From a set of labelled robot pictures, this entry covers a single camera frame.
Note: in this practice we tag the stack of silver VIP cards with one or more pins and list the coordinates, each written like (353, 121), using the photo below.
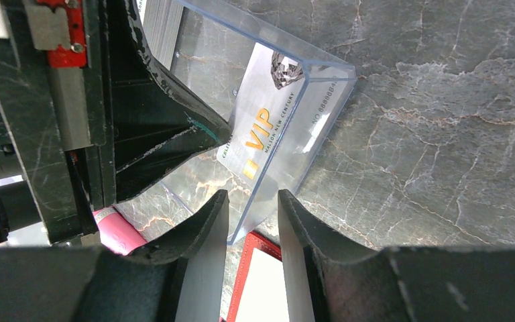
(161, 21)

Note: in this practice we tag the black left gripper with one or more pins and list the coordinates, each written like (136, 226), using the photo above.
(56, 132)

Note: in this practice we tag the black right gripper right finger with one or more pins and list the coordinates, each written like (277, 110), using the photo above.
(330, 277)

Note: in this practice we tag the red leather card holder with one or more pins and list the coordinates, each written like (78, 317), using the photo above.
(259, 291)

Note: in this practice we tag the clear plastic card box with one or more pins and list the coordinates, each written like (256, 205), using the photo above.
(213, 48)

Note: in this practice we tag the pink cylindrical wand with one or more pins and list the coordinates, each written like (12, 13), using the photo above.
(116, 233)

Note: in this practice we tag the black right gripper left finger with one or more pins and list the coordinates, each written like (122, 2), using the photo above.
(176, 277)

